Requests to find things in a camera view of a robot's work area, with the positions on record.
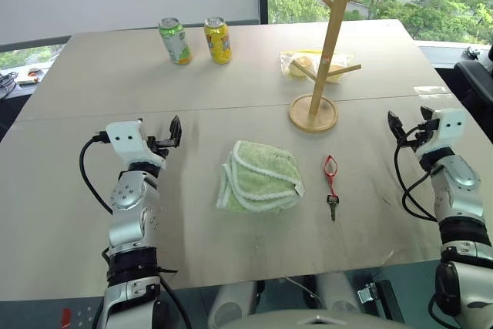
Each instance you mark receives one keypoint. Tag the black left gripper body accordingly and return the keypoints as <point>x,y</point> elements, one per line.
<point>158,146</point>

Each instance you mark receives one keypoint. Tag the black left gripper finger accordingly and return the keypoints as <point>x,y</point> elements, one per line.
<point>140,121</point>
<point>176,130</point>

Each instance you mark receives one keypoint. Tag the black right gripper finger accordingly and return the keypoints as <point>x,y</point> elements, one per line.
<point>426,112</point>
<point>395,124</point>

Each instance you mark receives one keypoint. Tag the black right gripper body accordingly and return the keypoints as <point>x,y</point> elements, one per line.
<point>421,134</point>

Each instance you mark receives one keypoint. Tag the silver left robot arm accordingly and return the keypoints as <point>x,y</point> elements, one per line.
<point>129,205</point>

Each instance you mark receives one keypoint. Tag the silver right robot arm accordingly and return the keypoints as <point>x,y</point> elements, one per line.
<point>460,205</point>

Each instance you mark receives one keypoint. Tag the black office chair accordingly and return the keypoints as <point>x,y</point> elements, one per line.
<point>475,82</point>

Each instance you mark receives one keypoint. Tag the wooden branched hanging stand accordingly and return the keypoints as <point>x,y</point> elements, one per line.
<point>321,86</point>

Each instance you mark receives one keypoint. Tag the green drink can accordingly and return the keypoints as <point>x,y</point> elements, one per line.
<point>175,41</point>

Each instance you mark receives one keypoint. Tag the folded green towel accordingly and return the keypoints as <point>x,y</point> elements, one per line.
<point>258,178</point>

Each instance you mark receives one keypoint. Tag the yellow drink can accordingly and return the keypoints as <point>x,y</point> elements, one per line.
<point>218,40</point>

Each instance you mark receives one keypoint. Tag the clear bag with bread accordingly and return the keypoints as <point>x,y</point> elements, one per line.
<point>296,64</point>

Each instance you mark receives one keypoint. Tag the small items on side desk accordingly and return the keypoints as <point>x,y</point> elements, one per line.
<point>27,76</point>

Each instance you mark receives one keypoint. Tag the black clamp with metal buckle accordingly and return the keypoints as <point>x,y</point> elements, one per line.
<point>379,296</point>

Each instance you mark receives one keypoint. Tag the grey robot torso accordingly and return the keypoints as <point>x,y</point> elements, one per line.
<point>304,321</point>

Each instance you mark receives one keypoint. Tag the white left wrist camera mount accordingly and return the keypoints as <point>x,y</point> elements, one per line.
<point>127,140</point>

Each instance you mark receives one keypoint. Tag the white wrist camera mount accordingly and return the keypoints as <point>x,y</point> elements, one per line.
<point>127,140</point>
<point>447,128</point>

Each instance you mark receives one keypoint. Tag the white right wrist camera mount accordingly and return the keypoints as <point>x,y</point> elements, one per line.
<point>447,128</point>

